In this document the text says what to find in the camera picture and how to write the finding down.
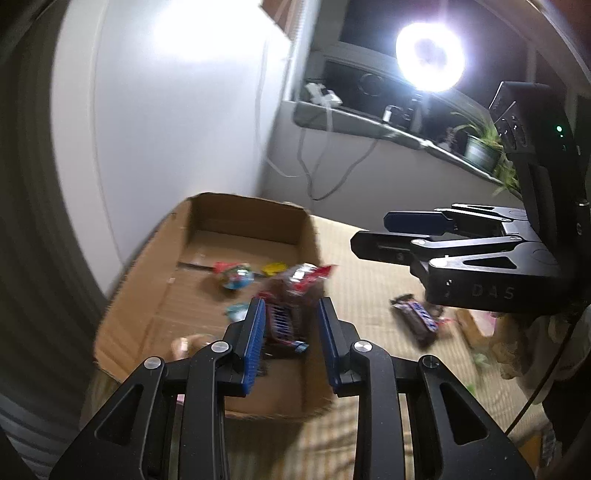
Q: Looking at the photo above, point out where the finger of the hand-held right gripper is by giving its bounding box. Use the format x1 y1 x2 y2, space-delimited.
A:
349 230 562 278
383 203 528 237

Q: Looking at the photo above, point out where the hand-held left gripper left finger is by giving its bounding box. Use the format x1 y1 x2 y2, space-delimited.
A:
48 298 267 480

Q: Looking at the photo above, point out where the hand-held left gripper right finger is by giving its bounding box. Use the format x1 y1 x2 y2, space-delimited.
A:
318 298 536 480

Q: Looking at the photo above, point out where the clear bag of mini bars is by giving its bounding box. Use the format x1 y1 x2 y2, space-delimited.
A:
256 262 335 359

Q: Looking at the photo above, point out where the red-wrapped chocolate ball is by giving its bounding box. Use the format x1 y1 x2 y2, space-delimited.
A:
213 261 256 292

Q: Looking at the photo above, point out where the cardboard box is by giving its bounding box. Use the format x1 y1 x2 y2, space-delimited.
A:
92 191 337 421

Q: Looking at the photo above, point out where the striped yellow tablecloth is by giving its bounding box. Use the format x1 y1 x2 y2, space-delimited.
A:
83 215 557 480

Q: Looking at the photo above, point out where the potted spider plant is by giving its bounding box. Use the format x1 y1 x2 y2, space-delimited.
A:
449 110 521 195

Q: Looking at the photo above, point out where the brown chocolate bar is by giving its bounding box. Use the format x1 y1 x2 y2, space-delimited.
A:
390 294 441 348

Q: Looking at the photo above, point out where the clear bag of sandwich biscuits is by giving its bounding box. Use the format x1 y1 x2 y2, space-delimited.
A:
455 307 499 352

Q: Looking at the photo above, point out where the grey windowsill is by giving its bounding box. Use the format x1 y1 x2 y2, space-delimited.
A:
292 100 509 186

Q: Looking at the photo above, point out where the white power strip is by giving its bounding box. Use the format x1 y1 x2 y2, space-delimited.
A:
304 81 343 110

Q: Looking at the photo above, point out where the grey striped curtain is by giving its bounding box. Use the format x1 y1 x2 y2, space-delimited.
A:
0 92 114 480

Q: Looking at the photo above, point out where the brown board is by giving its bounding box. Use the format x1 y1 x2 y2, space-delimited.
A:
260 0 302 43

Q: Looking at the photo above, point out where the white cable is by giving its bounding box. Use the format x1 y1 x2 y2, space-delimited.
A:
255 41 306 179

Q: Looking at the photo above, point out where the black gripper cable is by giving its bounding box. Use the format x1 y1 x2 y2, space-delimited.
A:
505 318 580 435

